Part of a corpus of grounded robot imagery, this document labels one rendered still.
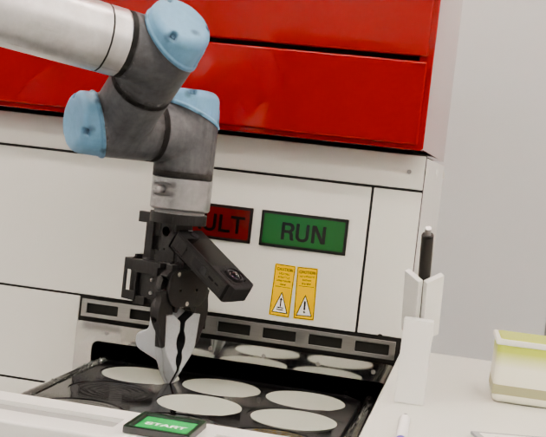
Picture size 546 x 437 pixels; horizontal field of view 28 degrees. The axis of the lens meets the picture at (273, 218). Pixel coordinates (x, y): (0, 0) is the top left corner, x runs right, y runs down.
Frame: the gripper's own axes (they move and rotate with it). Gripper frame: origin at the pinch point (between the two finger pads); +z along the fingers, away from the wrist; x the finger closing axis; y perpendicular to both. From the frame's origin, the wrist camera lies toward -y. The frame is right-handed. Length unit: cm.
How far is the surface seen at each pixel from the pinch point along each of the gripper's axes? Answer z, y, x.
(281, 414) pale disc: 1.3, -16.8, -0.4
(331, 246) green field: -17.3, -8.5, -18.9
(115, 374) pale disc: 1.3, 7.5, 2.7
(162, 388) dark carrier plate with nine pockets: 1.3, -0.8, 2.8
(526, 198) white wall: -26, 31, -165
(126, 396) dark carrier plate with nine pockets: 1.4, -1.8, 10.0
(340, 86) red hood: -38.2, -10.0, -14.4
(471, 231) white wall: -15, 43, -159
